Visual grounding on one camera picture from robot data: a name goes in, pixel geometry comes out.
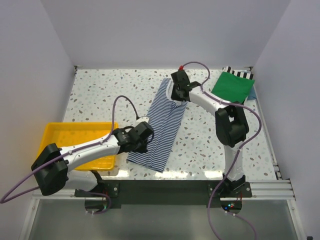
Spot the blue white striped tank top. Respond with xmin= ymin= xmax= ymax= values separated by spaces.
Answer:
xmin=127 ymin=79 xmax=187 ymax=173

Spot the green tank top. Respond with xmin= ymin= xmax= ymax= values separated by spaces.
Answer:
xmin=211 ymin=71 xmax=255 ymax=104

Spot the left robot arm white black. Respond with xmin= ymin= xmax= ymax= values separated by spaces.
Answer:
xmin=31 ymin=121 xmax=155 ymax=196

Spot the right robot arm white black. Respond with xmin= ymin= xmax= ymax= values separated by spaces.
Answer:
xmin=171 ymin=70 xmax=249 ymax=197

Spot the blue folded tank top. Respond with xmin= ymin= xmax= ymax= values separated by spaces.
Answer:
xmin=246 ymin=86 xmax=257 ymax=101

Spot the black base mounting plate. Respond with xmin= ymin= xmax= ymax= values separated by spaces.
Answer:
xmin=74 ymin=179 xmax=253 ymax=210

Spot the black white striped folded top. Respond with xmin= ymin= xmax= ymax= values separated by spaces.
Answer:
xmin=222 ymin=66 xmax=254 ymax=80

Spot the yellow plastic tray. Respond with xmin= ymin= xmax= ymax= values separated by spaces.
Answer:
xmin=37 ymin=122 xmax=116 ymax=171

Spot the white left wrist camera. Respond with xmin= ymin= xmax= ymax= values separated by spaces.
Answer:
xmin=134 ymin=116 xmax=150 ymax=127

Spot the aluminium front rail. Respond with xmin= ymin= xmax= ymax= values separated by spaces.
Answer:
xmin=32 ymin=179 xmax=295 ymax=201

